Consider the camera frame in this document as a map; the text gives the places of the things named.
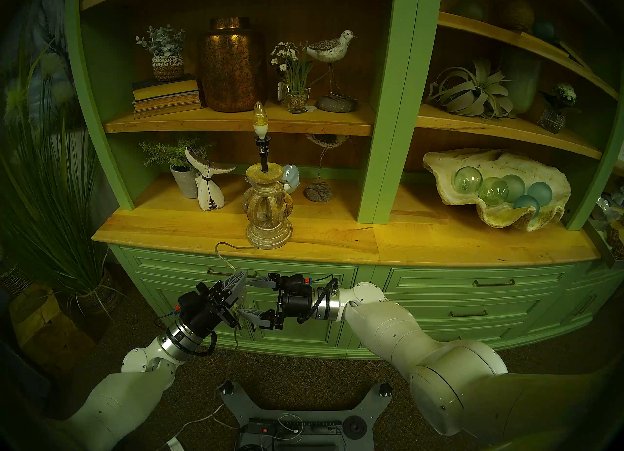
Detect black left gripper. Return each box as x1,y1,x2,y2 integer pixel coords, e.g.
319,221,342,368
175,272,248,339

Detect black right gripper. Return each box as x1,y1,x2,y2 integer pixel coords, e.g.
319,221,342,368
237,273,316,332

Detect clear lamp cable with switch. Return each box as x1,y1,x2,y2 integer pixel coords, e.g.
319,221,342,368
214,242,256,385

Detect carved wooden table lamp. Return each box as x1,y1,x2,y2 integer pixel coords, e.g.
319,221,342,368
241,136,294,251

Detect white whale tail figurine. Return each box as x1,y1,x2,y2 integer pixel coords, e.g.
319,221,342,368
185,147,238,212

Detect rosemary plant in grey pot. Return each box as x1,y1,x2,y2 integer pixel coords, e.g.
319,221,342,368
138,136,215,200

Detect brown bird figurine on stone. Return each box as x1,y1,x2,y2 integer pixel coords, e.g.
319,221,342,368
304,134,349,203

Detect pale blue shell dish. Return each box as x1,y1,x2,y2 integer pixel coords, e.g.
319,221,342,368
280,164,300,195

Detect black power strip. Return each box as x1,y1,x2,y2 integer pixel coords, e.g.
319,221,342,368
246,418,344,438

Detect black round disc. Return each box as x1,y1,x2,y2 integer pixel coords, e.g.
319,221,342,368
343,415,368,440

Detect candle shaped light bulb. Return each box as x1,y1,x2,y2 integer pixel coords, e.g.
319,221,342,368
252,102,270,140

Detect old hardcover book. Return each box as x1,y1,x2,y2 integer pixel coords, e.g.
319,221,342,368
132,75,200,101
134,103,204,119
133,94,201,111

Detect tall grass plant in basket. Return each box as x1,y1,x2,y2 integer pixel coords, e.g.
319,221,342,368
0,41,125,317

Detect white flowers in glass vase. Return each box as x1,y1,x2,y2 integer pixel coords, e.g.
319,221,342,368
271,42,315,114

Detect copper crackle vase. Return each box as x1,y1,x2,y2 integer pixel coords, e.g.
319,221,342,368
199,16,266,113

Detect striped woven basket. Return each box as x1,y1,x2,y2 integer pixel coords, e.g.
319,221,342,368
0,260,30,299

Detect small plant in woven pot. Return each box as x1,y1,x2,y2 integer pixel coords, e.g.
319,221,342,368
136,25,187,83

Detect clear green glass ball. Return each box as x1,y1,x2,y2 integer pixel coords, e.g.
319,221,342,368
478,177,509,206
452,166,483,194

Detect giant clam shell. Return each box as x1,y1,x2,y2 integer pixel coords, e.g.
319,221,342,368
423,148,572,233

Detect green cabinet with wooden shelves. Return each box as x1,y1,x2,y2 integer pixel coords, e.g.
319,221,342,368
63,0,624,360

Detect shorebird figurine on stone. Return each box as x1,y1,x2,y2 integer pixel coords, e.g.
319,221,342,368
305,29,359,113

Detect pale air plant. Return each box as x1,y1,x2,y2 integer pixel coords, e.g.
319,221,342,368
427,59,515,119

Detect green glass vase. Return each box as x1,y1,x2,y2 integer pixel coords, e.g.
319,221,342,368
500,48,543,114

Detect small plant in crystal vase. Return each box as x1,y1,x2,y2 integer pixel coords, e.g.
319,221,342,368
538,83,577,134

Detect tray of seashells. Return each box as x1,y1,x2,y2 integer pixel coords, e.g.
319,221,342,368
585,187,624,263

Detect dark green decorative sphere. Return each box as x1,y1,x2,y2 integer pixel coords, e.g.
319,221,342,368
451,0,486,22

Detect brown woven decorative sphere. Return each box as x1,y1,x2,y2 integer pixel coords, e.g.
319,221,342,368
502,0,535,31

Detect teal decorative sphere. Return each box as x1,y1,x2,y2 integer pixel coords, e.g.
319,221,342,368
530,18,556,43

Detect long brass drawer handle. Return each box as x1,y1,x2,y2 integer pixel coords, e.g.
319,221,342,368
207,267,258,279

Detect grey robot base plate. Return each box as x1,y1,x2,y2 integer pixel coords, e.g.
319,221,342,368
219,381,393,451

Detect white floor cable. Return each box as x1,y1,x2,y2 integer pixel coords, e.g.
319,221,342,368
166,401,230,451

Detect blue feather wall art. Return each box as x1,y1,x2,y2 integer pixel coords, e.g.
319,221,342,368
19,0,74,129

